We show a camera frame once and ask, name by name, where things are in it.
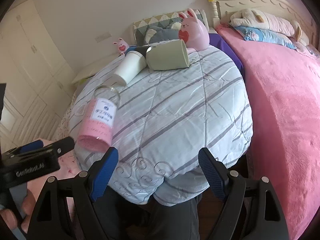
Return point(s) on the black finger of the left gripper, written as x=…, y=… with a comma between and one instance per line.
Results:
x=61, y=147

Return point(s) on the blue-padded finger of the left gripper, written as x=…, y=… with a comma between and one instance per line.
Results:
x=31, y=146

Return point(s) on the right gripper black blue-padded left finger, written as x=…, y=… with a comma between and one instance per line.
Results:
x=51, y=219

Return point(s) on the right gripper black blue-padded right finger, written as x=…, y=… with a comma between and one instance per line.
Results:
x=251, y=208

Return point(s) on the glass jar with pink contents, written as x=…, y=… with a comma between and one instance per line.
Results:
x=96, y=130

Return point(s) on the white paper cup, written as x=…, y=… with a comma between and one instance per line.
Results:
x=132, y=64

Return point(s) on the sage green cup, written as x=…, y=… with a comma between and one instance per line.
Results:
x=168, y=56

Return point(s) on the pink folded quilt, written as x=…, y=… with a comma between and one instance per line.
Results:
x=68, y=169

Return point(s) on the cream wardrobe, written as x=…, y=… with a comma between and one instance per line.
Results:
x=39, y=80

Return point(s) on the cream bedside table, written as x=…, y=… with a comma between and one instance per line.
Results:
x=92, y=68

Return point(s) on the striped light blue quilt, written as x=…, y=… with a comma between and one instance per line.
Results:
x=163, y=120

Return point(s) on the small pink bunny toy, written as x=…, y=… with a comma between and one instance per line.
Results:
x=122, y=46

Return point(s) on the black steel thermos bottle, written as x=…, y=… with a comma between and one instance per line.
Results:
x=140, y=49

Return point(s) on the pink fleece blanket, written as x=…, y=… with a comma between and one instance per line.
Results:
x=283, y=90

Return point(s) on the diamond pattern headboard cushion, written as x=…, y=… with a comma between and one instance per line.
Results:
x=163, y=20

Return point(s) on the grey cat cushion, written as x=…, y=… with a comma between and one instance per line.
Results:
x=155, y=34

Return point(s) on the purple sheet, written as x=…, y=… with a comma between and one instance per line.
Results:
x=217, y=41

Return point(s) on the blue cartoon pillow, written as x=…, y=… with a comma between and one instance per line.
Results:
x=262, y=35

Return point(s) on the large pink bunny toy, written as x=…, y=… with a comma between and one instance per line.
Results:
x=193, y=32

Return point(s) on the pink white plush dog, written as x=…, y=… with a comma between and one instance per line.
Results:
x=257, y=19

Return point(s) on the cream wooden headboard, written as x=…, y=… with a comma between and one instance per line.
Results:
x=221, y=11

